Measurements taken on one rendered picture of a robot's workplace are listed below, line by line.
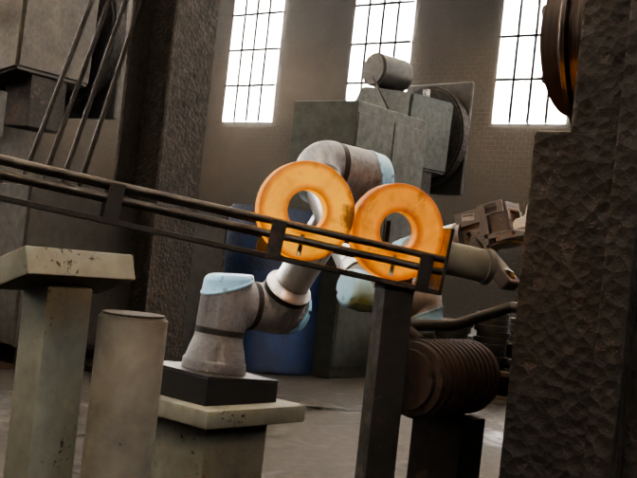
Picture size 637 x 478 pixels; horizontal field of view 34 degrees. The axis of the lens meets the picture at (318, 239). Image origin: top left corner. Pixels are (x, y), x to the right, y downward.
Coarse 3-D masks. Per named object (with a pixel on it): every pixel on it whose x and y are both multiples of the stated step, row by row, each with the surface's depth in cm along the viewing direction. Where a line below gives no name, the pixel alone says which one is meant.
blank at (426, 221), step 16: (368, 192) 163; (384, 192) 162; (400, 192) 163; (416, 192) 163; (368, 208) 161; (384, 208) 162; (400, 208) 163; (416, 208) 163; (432, 208) 164; (368, 224) 161; (416, 224) 164; (432, 224) 164; (416, 240) 164; (432, 240) 164; (400, 256) 163; (384, 272) 162; (400, 272) 163; (416, 272) 164
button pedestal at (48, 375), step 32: (0, 256) 176; (32, 256) 173; (64, 256) 178; (96, 256) 184; (128, 256) 190; (0, 288) 178; (32, 288) 181; (64, 288) 181; (96, 288) 191; (32, 320) 180; (64, 320) 182; (32, 352) 180; (64, 352) 182; (32, 384) 179; (64, 384) 183; (32, 416) 178; (64, 416) 183; (32, 448) 178; (64, 448) 184
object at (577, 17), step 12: (564, 0) 177; (576, 0) 176; (564, 12) 177; (576, 12) 176; (564, 24) 176; (576, 24) 176; (564, 36) 177; (576, 36) 176; (564, 48) 177; (576, 48) 177; (564, 60) 177; (576, 60) 177; (564, 72) 178; (564, 84) 179; (564, 96) 180
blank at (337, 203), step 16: (304, 160) 158; (272, 176) 157; (288, 176) 157; (304, 176) 158; (320, 176) 159; (336, 176) 159; (272, 192) 157; (288, 192) 157; (320, 192) 159; (336, 192) 160; (256, 208) 158; (272, 208) 157; (336, 208) 160; (352, 208) 160; (320, 224) 160; (336, 224) 160; (352, 224) 160; (320, 240) 159; (336, 240) 160; (288, 256) 158; (304, 256) 158; (320, 256) 159
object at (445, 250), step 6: (444, 234) 165; (450, 234) 163; (444, 240) 165; (450, 240) 163; (444, 246) 164; (450, 246) 163; (444, 252) 164; (438, 264) 165; (444, 264) 163; (444, 270) 163; (432, 276) 166; (438, 276) 164; (444, 276) 163; (432, 282) 166; (438, 282) 163; (438, 288) 163; (438, 294) 163
